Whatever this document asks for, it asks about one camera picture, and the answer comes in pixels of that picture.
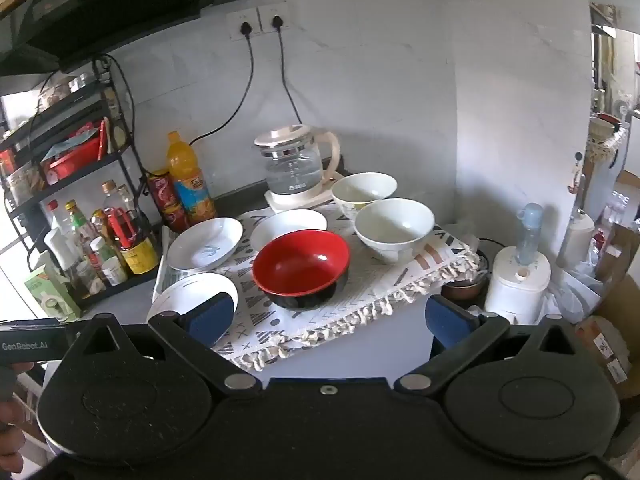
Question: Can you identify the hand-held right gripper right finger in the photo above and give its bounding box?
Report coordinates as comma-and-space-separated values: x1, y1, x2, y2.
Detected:
394, 294, 590, 398

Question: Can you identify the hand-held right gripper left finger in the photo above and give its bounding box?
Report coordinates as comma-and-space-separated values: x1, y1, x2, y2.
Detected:
62, 291, 262, 401

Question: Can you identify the white plate with lined rim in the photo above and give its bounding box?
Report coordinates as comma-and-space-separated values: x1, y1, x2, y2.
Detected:
149, 273, 240, 322

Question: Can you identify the white plate with blue print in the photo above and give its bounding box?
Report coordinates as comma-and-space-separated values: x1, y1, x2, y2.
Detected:
167, 217, 244, 274

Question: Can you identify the red and black bowl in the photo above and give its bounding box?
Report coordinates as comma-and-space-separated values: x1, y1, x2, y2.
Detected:
251, 229, 351, 311

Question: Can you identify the large white bowl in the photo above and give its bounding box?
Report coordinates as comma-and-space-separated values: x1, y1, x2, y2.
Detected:
354, 197, 436, 266

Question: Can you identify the plain white plate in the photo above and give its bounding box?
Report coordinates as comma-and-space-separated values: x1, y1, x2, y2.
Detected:
249, 209, 328, 253

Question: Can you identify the white bowl with floral print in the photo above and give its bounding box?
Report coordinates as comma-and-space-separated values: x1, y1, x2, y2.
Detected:
331, 172, 398, 218

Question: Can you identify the person's left hand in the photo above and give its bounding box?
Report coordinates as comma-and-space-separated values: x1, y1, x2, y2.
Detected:
0, 361, 36, 468

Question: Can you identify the brown pot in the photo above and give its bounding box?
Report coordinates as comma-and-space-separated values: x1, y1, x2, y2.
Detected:
441, 249, 490, 303

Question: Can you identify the green carton box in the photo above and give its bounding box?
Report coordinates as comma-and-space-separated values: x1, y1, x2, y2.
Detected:
23, 264, 84, 324

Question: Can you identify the patterned fringed table cloth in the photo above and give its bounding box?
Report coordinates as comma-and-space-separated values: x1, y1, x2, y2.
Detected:
150, 204, 483, 372

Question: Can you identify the white round appliance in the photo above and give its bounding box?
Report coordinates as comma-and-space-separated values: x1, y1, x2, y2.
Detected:
484, 246, 552, 327

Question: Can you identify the clear glass jar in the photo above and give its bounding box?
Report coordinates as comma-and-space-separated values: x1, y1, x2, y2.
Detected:
75, 260, 107, 297

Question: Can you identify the yellow label cooking oil bottle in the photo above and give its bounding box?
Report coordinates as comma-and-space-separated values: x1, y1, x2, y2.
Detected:
107, 207, 160, 276

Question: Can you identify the white label bottle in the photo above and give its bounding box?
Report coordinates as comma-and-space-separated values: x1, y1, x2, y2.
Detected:
98, 236, 130, 287

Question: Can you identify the light blue bottle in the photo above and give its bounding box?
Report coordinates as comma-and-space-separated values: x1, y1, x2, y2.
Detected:
515, 203, 545, 267

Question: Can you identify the red soda can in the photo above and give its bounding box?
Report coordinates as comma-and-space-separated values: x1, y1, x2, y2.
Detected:
146, 168, 189, 234

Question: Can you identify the clear plastic bag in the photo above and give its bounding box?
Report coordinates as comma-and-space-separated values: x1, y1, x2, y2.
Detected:
542, 259, 603, 325

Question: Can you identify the yellow cap green label bottle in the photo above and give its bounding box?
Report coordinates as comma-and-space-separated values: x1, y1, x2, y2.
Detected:
64, 199, 97, 257

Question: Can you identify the red label sauce bottle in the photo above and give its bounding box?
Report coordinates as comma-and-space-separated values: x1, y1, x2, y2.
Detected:
90, 210, 117, 251

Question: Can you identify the orange juice bottle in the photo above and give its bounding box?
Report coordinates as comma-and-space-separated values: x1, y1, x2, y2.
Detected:
166, 131, 217, 226

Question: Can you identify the cream kettle base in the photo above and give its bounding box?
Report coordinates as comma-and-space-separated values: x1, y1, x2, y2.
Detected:
263, 170, 347, 212

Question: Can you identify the clear bottle with brown cap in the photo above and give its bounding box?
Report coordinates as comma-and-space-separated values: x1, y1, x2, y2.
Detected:
101, 180, 137, 223

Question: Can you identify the white thermos jug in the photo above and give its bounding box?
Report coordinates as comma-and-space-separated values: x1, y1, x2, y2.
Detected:
556, 211, 596, 270

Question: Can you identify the cardboard box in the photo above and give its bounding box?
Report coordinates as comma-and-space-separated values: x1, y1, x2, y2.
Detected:
574, 305, 640, 402

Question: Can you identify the glass electric kettle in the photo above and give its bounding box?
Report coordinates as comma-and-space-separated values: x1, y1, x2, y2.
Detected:
253, 124, 341, 197

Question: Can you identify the black metal rack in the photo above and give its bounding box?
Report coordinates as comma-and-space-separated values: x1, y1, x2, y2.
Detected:
0, 54, 168, 312

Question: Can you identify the black range hood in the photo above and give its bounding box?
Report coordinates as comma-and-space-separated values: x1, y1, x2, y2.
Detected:
0, 0, 230, 78

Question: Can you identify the black power cable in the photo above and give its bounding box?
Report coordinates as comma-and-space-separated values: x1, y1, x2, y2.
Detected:
271, 15, 308, 128
187, 21, 257, 147

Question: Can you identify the white wall socket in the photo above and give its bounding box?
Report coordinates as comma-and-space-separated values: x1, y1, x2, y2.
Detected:
257, 2, 291, 34
226, 8, 262, 42

